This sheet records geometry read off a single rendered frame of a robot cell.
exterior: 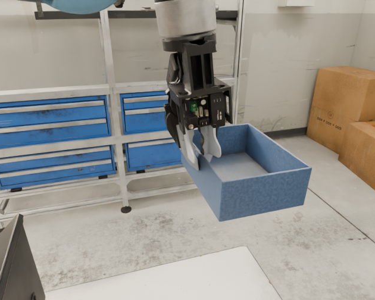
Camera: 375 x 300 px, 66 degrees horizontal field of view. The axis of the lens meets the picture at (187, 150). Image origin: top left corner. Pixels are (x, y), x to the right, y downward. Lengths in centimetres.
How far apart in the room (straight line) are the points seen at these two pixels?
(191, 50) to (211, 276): 65
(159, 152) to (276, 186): 165
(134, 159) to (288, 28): 204
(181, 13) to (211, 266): 69
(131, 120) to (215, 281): 132
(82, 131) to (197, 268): 131
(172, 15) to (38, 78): 243
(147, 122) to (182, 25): 162
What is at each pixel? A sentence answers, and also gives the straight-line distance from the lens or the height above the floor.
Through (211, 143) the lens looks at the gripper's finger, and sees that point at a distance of 46.
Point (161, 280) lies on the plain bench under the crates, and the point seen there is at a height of 70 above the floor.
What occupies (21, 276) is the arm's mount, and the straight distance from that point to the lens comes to 66.
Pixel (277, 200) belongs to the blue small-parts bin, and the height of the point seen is 109.
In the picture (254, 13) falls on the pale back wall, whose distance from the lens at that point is 305.
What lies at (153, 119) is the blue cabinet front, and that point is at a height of 69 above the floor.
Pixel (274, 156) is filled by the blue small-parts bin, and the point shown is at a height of 111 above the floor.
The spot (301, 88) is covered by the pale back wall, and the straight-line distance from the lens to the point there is 351.
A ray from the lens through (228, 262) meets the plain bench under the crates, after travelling 90.
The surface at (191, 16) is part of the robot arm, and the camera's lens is 37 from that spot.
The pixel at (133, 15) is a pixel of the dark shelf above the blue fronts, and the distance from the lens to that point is 184.
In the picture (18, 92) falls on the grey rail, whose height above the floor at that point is 93.
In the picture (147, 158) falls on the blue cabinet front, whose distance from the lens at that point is 206.
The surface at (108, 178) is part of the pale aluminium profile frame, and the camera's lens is 208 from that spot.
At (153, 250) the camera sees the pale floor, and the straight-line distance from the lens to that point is 192.
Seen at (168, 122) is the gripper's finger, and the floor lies 120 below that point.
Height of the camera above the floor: 135
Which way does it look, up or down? 26 degrees down
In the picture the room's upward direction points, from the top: straight up
